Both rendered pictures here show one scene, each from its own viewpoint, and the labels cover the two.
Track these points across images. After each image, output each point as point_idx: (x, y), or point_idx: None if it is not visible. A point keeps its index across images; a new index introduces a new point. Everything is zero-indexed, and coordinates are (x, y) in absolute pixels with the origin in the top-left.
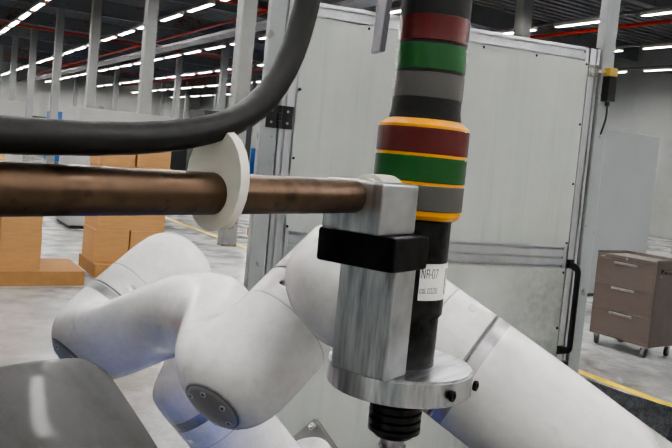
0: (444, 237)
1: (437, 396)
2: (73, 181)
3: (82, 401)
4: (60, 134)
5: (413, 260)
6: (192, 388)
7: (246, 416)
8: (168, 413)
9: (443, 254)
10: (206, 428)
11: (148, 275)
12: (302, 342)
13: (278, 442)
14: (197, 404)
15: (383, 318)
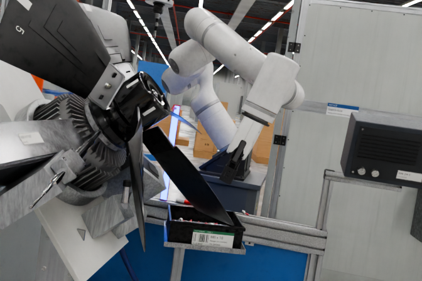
0: None
1: None
2: None
3: (115, 17)
4: None
5: None
6: (169, 60)
7: (179, 66)
8: (193, 108)
9: None
10: (203, 113)
11: None
12: (197, 49)
13: (228, 123)
14: (170, 65)
15: None
